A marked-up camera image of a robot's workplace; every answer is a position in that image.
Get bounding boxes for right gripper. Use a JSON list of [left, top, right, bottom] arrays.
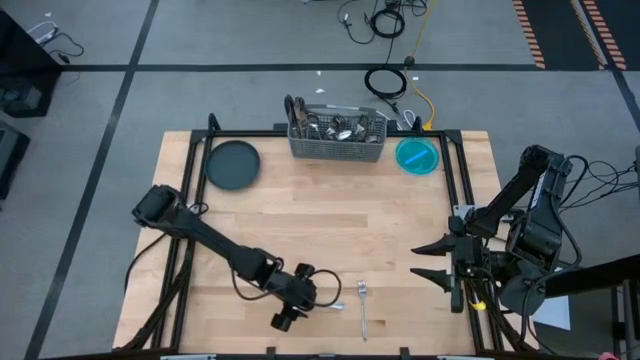
[[409, 234, 486, 314]]

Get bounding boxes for silver knife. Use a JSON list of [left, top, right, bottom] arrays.
[[294, 96, 308, 137], [283, 93, 296, 137]]

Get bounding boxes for teal translucent plate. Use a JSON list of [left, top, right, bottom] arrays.
[[395, 137, 441, 176]]

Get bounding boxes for white paper sheet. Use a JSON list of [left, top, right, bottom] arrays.
[[532, 294, 572, 332]]

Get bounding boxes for dark grey plate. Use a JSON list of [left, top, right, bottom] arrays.
[[204, 140, 262, 192]]

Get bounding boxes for grey plastic cutlery basket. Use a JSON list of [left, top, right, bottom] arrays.
[[287, 103, 389, 164]]

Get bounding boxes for black workbench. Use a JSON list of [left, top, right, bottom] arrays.
[[524, 254, 640, 360]]

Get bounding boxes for black desk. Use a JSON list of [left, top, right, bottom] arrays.
[[0, 9, 64, 119]]

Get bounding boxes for yellow floor cable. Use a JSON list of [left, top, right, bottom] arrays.
[[403, 0, 437, 132]]

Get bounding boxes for coiled black floor cable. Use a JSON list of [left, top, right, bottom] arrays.
[[363, 66, 409, 101], [369, 7, 407, 40]]

